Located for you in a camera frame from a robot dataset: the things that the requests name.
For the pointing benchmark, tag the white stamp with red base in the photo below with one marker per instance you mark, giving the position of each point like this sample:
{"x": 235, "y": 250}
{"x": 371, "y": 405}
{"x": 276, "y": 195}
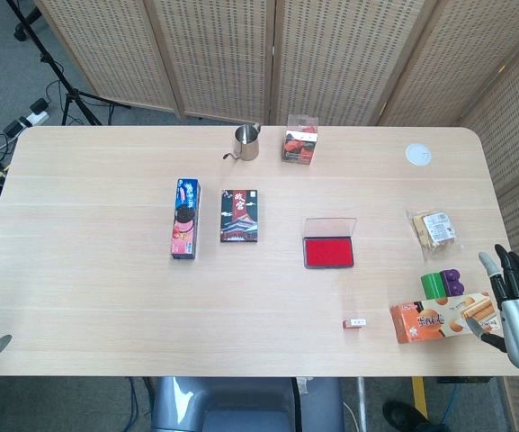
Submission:
{"x": 357, "y": 322}

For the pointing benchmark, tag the red ink pad clear lid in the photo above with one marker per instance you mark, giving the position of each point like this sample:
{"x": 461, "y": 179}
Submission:
{"x": 328, "y": 252}

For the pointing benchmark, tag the purple toy block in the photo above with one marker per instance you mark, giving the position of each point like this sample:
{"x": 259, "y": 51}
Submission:
{"x": 452, "y": 281}

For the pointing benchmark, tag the orange egg roll box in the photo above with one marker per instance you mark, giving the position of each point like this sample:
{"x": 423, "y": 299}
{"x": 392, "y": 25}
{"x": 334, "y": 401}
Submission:
{"x": 434, "y": 319}

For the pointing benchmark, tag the green cylinder block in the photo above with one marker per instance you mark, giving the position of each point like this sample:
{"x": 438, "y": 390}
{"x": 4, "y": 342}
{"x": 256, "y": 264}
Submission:
{"x": 432, "y": 285}

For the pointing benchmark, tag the clear bag of biscuits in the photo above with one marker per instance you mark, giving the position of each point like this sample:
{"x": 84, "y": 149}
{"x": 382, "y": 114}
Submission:
{"x": 434, "y": 231}

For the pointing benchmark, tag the yellow table leg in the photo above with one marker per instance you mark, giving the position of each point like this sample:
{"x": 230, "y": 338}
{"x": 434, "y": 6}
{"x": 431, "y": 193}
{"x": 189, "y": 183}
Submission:
{"x": 419, "y": 390}

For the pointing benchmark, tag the black shoe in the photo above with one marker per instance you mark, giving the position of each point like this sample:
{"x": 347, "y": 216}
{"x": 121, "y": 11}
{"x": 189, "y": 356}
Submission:
{"x": 405, "y": 416}

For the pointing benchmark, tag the grey metal table leg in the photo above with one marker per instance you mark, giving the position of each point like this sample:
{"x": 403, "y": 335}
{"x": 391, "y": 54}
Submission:
{"x": 361, "y": 405}

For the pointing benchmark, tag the blue cookie box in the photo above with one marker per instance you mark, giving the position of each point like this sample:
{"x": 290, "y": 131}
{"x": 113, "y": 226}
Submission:
{"x": 186, "y": 220}

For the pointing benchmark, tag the white power strip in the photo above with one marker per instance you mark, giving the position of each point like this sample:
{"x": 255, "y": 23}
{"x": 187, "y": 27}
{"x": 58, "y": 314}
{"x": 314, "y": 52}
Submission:
{"x": 34, "y": 119}

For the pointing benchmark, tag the black power adapter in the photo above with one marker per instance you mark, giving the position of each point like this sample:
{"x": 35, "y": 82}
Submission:
{"x": 39, "y": 106}

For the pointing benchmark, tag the grey robot torso base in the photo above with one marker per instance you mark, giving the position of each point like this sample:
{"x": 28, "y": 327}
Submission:
{"x": 241, "y": 405}

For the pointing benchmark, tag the black palace print box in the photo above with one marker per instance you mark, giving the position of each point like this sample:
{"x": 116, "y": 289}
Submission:
{"x": 239, "y": 216}

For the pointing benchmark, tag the black tripod stand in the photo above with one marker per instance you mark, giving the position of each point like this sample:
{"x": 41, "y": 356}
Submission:
{"x": 56, "y": 72}

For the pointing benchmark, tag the clear box of coffee capsules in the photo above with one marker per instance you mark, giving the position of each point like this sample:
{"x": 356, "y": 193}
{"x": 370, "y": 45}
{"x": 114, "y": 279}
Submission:
{"x": 299, "y": 141}

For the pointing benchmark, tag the steel long-spout pitcher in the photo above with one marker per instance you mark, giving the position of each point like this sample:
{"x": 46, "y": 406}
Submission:
{"x": 246, "y": 144}

